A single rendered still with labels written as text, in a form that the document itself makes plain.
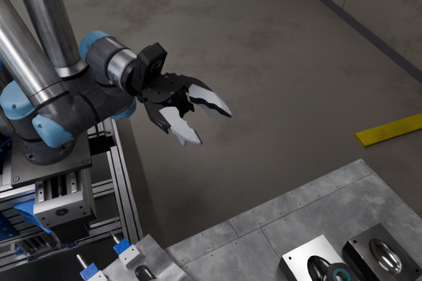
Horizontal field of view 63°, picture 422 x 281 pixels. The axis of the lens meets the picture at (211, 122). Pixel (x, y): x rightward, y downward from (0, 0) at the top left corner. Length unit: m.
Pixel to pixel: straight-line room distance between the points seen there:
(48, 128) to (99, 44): 0.19
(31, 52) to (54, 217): 0.54
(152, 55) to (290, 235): 0.82
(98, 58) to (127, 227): 1.27
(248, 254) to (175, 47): 2.46
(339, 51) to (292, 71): 0.56
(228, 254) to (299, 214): 0.28
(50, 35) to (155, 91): 0.42
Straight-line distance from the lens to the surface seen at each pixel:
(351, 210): 1.30
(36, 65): 0.75
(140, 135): 2.52
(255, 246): 1.16
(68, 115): 0.74
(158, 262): 1.08
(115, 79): 0.67
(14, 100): 1.00
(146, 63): 0.55
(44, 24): 0.93
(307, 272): 1.08
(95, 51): 0.72
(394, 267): 1.20
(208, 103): 0.57
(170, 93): 0.59
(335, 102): 2.87
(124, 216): 1.91
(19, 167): 1.15
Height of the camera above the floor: 1.85
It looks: 47 degrees down
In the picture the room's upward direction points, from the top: straight up
